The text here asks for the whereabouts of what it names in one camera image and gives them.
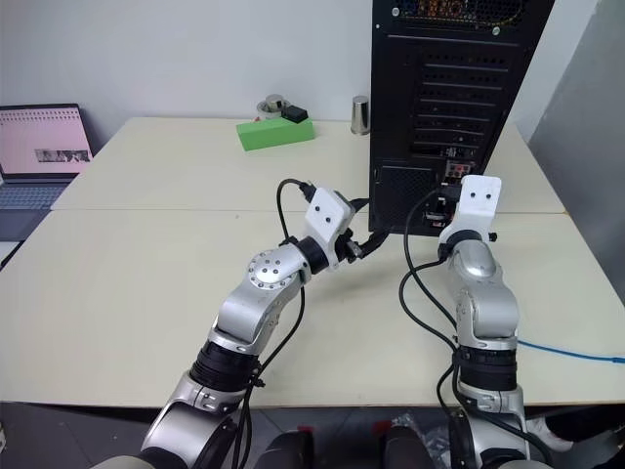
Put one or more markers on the white and pink shoe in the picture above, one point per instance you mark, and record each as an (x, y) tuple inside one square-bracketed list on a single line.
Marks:
[(556, 432)]

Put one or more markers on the black computer tower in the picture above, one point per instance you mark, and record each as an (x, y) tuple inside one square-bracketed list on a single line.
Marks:
[(439, 98)]

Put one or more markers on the small black box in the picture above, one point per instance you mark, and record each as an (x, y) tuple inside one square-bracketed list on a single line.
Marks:
[(295, 114)]

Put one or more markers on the dark rounded shape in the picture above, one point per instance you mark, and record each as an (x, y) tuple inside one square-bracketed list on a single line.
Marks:
[(403, 447), (290, 449)]

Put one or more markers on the grey open laptop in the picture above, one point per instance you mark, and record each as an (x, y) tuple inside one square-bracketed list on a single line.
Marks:
[(39, 141)]

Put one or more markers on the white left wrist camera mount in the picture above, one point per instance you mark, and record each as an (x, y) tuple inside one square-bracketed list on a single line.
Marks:
[(324, 217)]

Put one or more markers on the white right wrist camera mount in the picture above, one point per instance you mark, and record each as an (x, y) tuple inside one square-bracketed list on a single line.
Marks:
[(478, 200)]

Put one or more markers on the silver metal cup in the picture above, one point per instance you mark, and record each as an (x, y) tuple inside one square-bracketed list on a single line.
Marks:
[(360, 115)]

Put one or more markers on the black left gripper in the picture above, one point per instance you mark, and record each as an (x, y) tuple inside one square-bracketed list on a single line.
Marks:
[(349, 248)]

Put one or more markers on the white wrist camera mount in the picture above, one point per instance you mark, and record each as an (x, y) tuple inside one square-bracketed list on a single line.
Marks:
[(324, 217), (478, 200)]

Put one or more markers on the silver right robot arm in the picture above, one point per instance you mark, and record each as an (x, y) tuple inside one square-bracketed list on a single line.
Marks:
[(476, 273)]

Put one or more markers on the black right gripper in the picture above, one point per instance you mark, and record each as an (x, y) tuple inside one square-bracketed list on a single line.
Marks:
[(443, 211)]

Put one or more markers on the green rectangular box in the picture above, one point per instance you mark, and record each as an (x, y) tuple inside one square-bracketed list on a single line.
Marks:
[(273, 134)]

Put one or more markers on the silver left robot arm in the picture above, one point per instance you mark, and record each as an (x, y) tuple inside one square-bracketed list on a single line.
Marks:
[(263, 278)]

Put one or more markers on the clear plastic bag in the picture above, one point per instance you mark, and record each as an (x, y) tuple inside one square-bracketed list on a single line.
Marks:
[(437, 435)]

